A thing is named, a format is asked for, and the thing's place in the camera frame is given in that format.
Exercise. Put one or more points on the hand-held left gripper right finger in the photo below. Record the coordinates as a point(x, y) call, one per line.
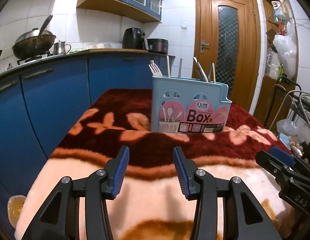
point(181, 172)

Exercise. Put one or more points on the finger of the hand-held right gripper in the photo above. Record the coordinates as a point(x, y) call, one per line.
point(282, 155)
point(270, 163)

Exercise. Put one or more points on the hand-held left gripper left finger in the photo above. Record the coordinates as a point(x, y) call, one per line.
point(121, 172)

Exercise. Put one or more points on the light blue utensil box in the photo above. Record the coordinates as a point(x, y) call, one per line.
point(187, 97)

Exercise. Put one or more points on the chopstick and spoon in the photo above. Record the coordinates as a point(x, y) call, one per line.
point(213, 72)

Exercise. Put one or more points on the silver fork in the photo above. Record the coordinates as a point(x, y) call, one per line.
point(155, 70)

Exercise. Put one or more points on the wooden chopstick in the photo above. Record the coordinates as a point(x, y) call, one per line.
point(167, 66)

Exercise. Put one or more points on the light blue packet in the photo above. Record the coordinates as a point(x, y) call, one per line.
point(284, 140)

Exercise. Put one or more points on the clear plastic bag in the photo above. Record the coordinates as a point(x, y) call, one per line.
point(289, 127)

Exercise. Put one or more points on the red floral printed blanket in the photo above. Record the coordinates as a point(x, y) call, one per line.
point(145, 200)

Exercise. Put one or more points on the wooden shelf unit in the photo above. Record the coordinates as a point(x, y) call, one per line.
point(265, 100)

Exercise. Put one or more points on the black metal cart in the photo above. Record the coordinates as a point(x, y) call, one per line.
point(282, 80)

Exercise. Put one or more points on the white plastic bag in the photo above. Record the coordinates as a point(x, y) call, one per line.
point(285, 52)

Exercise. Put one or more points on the dark rice cooker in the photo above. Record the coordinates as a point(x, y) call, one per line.
point(158, 46)

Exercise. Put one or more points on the clear bag of food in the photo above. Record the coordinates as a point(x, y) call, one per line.
point(98, 46)

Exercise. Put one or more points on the black air fryer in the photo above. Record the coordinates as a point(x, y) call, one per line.
point(133, 38)

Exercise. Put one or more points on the steel kettle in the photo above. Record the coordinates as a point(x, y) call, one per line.
point(60, 48)

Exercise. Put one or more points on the gas stove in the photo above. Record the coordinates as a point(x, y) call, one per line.
point(32, 58)

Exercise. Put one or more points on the white mug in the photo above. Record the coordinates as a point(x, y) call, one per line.
point(275, 5)

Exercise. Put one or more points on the wok with steel lid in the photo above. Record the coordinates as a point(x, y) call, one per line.
point(32, 43)

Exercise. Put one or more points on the wooden door with glass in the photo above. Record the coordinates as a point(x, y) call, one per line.
point(205, 17)

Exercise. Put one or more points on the black cooking ladle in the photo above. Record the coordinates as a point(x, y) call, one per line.
point(44, 26)

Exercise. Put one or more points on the white light switch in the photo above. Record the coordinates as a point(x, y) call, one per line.
point(184, 25)

